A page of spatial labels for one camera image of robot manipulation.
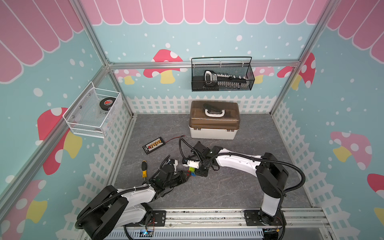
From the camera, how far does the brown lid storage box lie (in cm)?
91

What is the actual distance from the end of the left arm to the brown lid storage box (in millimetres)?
299

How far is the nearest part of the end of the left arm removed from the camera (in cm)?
68
